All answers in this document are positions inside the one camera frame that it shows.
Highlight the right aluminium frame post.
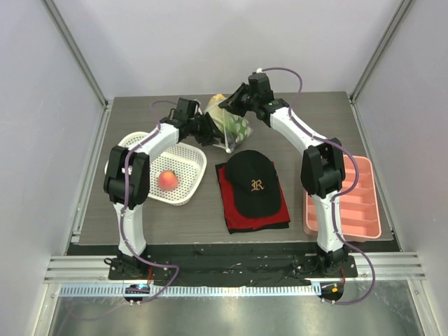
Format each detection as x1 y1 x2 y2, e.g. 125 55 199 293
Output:
349 0 415 105

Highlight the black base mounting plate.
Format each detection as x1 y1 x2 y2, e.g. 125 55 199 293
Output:
66 240 400 272

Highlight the left aluminium frame post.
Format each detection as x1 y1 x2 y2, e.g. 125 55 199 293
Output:
41 0 108 109

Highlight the aluminium front rail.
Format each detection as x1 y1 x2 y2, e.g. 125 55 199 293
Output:
44 252 426 284

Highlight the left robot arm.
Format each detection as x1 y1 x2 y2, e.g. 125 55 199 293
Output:
104 98 225 279

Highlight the clear zip top bag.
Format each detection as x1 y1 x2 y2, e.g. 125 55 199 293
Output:
204 94 253 153

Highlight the red folded cloth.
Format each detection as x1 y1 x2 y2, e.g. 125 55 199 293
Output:
216 163 291 234

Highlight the black baseball cap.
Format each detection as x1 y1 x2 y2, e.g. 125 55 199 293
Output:
225 150 281 218

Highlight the pink divided organizer tray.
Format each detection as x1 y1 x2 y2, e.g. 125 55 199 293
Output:
303 155 382 242

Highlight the white slotted cable duct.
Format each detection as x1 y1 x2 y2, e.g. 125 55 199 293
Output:
59 283 321 299

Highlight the fake red peach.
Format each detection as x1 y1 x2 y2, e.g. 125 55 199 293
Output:
157 170 179 191

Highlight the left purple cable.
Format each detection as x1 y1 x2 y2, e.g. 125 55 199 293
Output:
66 100 181 321

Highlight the aluminium frame post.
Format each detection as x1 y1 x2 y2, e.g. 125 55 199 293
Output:
41 0 108 109
349 0 415 105

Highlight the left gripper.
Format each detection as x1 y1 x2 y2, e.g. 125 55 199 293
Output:
187 111 225 146

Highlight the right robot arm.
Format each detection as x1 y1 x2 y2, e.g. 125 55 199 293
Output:
219 72 348 277

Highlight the fake green cabbage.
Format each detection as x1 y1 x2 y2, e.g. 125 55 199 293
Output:
206 105 253 144

